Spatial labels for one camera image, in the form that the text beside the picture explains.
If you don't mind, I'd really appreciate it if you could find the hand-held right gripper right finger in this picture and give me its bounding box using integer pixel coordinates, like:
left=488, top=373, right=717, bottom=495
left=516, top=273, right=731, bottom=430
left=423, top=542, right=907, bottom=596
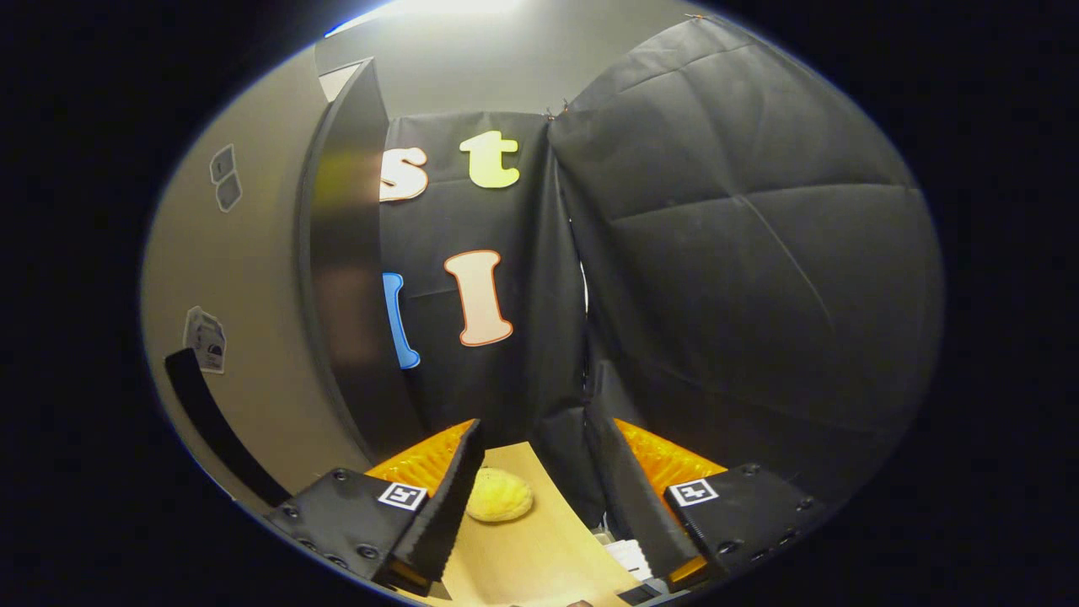
left=584, top=403, right=831, bottom=593

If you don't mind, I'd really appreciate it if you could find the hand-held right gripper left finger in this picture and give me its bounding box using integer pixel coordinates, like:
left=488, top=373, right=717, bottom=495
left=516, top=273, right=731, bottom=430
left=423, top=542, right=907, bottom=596
left=266, top=419, right=486, bottom=598

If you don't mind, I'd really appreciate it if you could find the black door handle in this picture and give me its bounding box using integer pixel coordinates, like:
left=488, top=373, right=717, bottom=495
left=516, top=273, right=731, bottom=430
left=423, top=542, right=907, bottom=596
left=164, top=347, right=292, bottom=508

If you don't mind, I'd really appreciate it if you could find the grey double-door shoe cabinet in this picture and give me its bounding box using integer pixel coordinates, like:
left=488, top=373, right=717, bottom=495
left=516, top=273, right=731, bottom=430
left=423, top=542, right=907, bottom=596
left=299, top=57, right=427, bottom=463

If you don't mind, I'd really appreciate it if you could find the grey shoe cabinet door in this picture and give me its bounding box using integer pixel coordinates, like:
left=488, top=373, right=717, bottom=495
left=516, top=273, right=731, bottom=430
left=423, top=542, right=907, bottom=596
left=142, top=51, right=376, bottom=517

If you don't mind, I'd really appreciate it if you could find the yellow round bun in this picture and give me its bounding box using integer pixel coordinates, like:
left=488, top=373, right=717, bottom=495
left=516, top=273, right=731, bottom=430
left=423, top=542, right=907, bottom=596
left=466, top=468, right=534, bottom=524

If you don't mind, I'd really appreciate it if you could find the black backdrop cloth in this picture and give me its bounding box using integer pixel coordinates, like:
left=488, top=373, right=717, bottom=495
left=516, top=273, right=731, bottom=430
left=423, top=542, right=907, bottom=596
left=378, top=17, right=945, bottom=528

